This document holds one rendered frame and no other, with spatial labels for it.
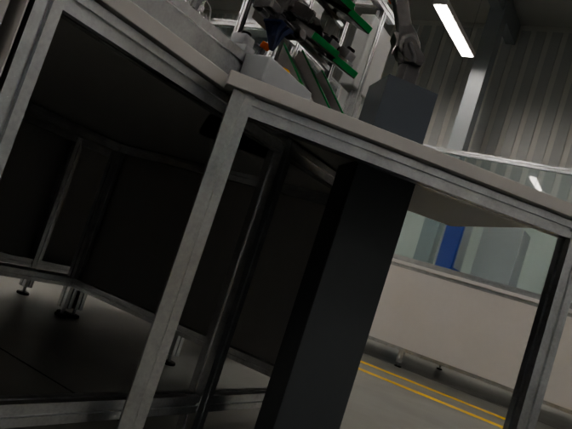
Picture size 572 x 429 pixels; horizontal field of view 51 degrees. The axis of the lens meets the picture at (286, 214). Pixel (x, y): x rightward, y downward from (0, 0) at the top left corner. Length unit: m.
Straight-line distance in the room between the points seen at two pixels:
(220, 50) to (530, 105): 9.55
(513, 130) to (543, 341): 9.19
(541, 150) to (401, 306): 5.46
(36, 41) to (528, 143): 9.79
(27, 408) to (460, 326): 4.52
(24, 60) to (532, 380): 1.19
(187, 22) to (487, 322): 4.38
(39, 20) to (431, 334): 4.77
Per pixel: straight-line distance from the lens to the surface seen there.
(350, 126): 1.25
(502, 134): 10.62
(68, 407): 1.20
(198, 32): 1.30
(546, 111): 10.65
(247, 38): 1.69
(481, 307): 5.33
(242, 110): 1.22
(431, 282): 5.46
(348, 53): 2.03
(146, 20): 1.09
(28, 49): 0.97
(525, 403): 1.49
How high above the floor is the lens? 0.53
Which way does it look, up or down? 5 degrees up
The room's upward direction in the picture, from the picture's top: 18 degrees clockwise
